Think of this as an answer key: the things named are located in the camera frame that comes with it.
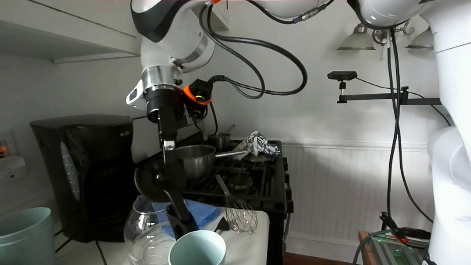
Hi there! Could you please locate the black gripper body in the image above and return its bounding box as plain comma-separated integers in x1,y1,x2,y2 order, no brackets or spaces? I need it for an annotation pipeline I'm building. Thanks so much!
145,86,185,123

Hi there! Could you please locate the glass kettle with black lid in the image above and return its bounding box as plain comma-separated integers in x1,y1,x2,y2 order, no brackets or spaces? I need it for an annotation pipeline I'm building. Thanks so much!
122,152,200,265

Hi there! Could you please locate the large steel pot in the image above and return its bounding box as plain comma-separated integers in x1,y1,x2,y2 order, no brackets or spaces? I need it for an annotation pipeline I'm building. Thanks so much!
175,142,248,183

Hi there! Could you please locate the small steel pot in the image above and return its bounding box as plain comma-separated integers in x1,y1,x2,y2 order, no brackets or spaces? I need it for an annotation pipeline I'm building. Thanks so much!
210,123,238,151

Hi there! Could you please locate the black coffee maker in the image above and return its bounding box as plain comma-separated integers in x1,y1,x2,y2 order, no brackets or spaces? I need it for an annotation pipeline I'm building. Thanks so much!
29,113,138,244

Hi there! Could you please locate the blue cloth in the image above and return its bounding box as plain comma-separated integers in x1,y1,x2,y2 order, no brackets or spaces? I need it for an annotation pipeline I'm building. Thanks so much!
151,197,222,232

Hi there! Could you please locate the crumpled white grey towel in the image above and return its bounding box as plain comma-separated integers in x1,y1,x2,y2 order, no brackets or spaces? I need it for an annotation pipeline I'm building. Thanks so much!
237,129,282,161

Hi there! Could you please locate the black stove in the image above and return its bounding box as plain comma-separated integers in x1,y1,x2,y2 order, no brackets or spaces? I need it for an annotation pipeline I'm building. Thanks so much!
160,104,294,265

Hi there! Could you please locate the mint green cup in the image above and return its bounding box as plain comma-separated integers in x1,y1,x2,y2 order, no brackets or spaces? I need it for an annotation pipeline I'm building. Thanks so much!
166,227,228,265

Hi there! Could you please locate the white table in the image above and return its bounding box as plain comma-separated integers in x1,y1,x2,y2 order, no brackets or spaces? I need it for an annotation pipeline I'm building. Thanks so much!
53,207,271,265

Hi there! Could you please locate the mint green bucket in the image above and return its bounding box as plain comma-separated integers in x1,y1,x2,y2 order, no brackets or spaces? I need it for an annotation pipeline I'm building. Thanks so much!
0,205,56,265

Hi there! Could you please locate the green translucent container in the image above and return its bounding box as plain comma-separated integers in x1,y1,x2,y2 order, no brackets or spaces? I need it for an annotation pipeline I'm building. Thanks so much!
369,230,432,265

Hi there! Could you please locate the black orange wrist camera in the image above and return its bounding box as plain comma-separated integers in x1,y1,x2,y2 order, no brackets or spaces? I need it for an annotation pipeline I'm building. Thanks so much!
182,77,215,119

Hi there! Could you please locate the metal wire whisk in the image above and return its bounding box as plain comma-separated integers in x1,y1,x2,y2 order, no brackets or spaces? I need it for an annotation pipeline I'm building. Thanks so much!
213,173,260,235

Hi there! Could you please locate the white wall shelf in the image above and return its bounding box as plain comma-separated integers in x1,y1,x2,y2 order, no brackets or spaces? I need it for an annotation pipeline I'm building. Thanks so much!
0,0,144,64

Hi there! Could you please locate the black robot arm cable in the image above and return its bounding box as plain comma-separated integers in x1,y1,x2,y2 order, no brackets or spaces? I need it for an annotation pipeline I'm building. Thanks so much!
197,0,335,138

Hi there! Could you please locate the black camera on mount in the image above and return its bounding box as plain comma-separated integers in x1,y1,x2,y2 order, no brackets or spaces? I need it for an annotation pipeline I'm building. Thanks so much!
326,68,359,96

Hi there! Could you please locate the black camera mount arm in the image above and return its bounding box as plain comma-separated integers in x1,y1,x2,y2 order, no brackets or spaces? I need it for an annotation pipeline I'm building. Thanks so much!
335,85,441,107

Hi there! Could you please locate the black hanging cable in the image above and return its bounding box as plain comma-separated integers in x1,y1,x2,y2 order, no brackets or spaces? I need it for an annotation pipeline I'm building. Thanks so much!
388,27,435,226
384,27,400,219

